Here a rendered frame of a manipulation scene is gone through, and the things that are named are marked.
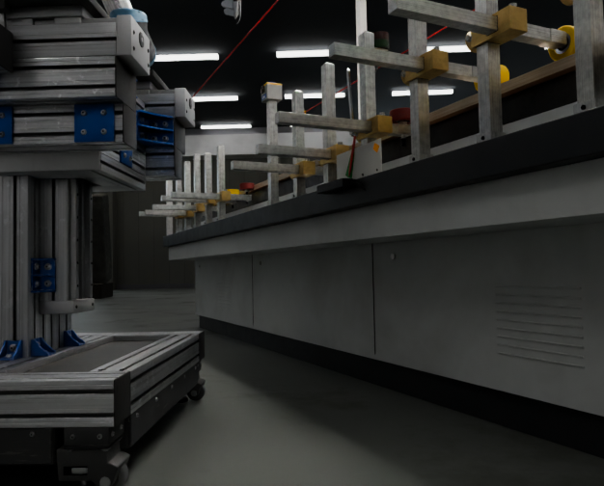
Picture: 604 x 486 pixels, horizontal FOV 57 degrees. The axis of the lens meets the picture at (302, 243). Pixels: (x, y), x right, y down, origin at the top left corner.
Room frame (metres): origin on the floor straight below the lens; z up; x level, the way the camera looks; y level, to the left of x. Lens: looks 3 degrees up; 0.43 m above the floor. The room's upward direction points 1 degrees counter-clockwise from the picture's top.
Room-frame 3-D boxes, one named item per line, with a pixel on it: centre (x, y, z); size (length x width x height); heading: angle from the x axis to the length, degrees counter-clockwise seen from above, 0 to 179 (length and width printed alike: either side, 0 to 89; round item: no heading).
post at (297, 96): (2.13, 0.01, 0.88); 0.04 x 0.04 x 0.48; 25
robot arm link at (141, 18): (1.77, 0.54, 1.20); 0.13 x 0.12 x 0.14; 5
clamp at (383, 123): (1.66, -0.22, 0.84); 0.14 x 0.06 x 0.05; 25
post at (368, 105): (1.68, -0.21, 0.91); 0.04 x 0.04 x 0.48; 25
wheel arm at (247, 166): (2.07, 0.05, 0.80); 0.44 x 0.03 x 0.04; 115
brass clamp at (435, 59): (1.43, -0.33, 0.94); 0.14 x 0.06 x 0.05; 25
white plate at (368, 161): (1.70, -0.17, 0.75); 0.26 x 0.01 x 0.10; 25
